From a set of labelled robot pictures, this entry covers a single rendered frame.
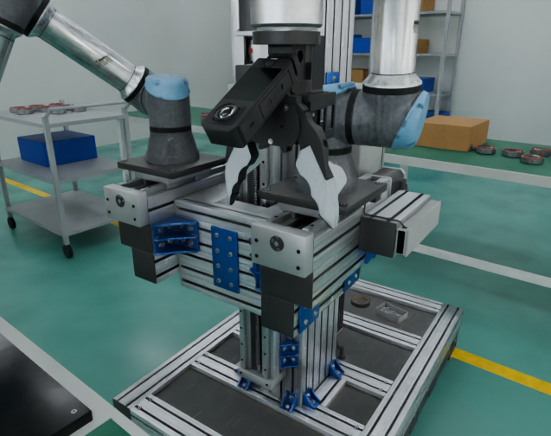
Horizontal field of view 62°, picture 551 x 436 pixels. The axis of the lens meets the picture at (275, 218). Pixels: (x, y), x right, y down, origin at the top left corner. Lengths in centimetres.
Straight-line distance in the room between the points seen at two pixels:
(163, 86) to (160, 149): 17
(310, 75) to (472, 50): 645
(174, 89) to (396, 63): 61
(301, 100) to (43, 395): 69
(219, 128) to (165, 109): 86
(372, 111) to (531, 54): 588
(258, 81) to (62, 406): 65
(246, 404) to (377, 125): 108
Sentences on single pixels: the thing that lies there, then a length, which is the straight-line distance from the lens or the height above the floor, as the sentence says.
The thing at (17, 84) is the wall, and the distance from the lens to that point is 667.
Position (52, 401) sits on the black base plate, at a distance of 92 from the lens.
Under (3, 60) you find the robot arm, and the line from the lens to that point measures 125.
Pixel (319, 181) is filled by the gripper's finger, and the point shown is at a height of 121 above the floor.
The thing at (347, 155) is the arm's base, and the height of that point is 112.
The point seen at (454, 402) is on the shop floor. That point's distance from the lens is 211.
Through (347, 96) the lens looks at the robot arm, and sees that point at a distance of 98.
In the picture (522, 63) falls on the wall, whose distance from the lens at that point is 679.
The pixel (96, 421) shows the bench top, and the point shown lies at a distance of 89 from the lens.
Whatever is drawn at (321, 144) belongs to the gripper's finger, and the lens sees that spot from 47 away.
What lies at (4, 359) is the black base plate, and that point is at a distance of 106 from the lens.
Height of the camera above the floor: 134
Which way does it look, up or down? 20 degrees down
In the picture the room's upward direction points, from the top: straight up
